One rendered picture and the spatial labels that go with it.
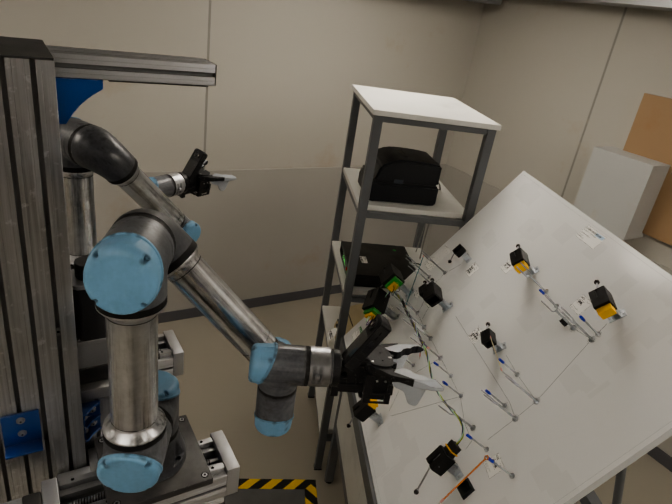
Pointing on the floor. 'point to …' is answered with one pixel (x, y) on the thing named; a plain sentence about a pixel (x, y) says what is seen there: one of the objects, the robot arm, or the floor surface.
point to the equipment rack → (422, 117)
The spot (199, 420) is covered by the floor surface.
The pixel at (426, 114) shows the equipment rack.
